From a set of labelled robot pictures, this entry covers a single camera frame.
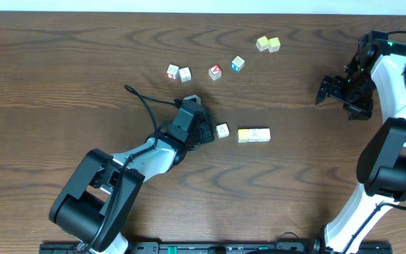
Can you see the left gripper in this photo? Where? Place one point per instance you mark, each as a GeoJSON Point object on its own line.
{"type": "Point", "coordinates": [206, 128]}

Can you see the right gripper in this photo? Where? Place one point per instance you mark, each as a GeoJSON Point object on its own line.
{"type": "Point", "coordinates": [361, 114]}

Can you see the wooden A block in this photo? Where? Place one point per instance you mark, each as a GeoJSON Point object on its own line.
{"type": "Point", "coordinates": [222, 130]}

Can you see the yellow top block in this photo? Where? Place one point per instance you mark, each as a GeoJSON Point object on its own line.
{"type": "Point", "coordinates": [243, 135]}

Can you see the yellow block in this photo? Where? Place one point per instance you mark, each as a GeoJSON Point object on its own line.
{"type": "Point", "coordinates": [274, 44]}
{"type": "Point", "coordinates": [262, 43]}
{"type": "Point", "coordinates": [243, 135]}

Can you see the wooden block with figure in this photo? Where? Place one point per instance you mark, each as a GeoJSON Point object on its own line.
{"type": "Point", "coordinates": [253, 135]}

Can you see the wooden block with M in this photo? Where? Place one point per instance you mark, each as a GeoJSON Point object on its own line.
{"type": "Point", "coordinates": [264, 135]}

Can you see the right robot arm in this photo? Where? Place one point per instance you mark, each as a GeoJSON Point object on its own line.
{"type": "Point", "coordinates": [378, 66]}

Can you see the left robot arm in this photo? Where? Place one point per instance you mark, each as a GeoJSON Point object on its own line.
{"type": "Point", "coordinates": [96, 201]}

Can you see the red A letter block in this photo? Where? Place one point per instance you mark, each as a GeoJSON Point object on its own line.
{"type": "Point", "coordinates": [215, 72]}

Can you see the plain wooden block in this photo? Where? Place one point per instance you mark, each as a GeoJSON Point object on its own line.
{"type": "Point", "coordinates": [185, 74]}

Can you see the red sided block far left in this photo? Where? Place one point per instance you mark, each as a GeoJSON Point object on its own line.
{"type": "Point", "coordinates": [173, 71]}

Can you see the blue sided letter block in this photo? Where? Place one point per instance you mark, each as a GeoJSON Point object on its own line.
{"type": "Point", "coordinates": [237, 63]}

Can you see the yellow block far right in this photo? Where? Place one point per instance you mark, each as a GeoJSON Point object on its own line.
{"type": "Point", "coordinates": [274, 44]}

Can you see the yellow block far left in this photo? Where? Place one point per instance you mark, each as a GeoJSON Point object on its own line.
{"type": "Point", "coordinates": [262, 43]}

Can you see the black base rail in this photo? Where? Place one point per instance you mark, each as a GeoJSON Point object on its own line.
{"type": "Point", "coordinates": [286, 246]}

